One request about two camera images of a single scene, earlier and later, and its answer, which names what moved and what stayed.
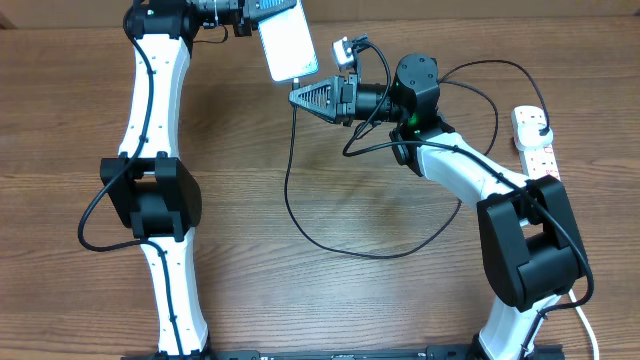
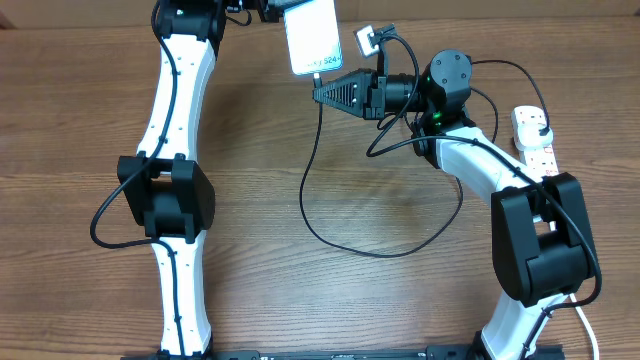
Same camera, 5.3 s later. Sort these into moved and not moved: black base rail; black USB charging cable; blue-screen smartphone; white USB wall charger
Moved: blue-screen smartphone; black USB charging cable
Not moved: white USB wall charger; black base rail
